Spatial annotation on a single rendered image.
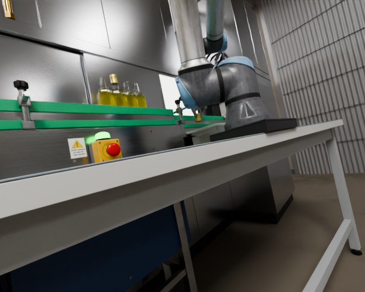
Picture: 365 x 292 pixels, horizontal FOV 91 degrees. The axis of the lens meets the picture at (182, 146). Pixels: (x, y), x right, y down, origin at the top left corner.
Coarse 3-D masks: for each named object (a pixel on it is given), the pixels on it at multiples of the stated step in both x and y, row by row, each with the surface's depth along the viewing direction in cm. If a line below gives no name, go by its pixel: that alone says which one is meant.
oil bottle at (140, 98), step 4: (136, 92) 90; (140, 92) 92; (136, 96) 89; (140, 96) 90; (144, 96) 92; (136, 100) 89; (140, 100) 90; (144, 100) 92; (140, 104) 90; (144, 104) 91
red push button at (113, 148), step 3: (111, 144) 52; (114, 144) 52; (117, 144) 53; (108, 147) 51; (111, 147) 51; (114, 147) 52; (117, 147) 53; (108, 150) 51; (111, 150) 51; (114, 150) 52; (117, 150) 52; (120, 150) 53; (108, 153) 51; (111, 153) 51; (114, 153) 52; (117, 153) 52
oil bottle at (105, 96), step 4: (100, 88) 77; (104, 88) 78; (108, 88) 79; (100, 92) 76; (104, 92) 77; (108, 92) 78; (100, 96) 77; (104, 96) 77; (108, 96) 78; (112, 96) 79; (100, 100) 77; (104, 100) 76; (108, 100) 78; (112, 100) 79; (100, 104) 77; (104, 104) 76; (108, 104) 77; (112, 104) 79
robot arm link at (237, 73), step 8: (240, 56) 56; (224, 64) 58; (232, 64) 57; (240, 64) 56; (248, 64) 56; (224, 72) 57; (232, 72) 56; (240, 72) 56; (248, 72) 56; (224, 80) 56; (232, 80) 56; (240, 80) 56; (248, 80) 56; (256, 80) 58; (224, 88) 57; (232, 88) 57; (240, 88) 56; (248, 88) 55; (256, 88) 57; (224, 96) 59; (232, 96) 57
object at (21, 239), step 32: (224, 160) 42; (256, 160) 51; (96, 192) 25; (128, 192) 28; (160, 192) 31; (192, 192) 35; (0, 224) 19; (32, 224) 21; (64, 224) 22; (96, 224) 25; (352, 224) 98; (0, 256) 19; (32, 256) 20; (320, 288) 63
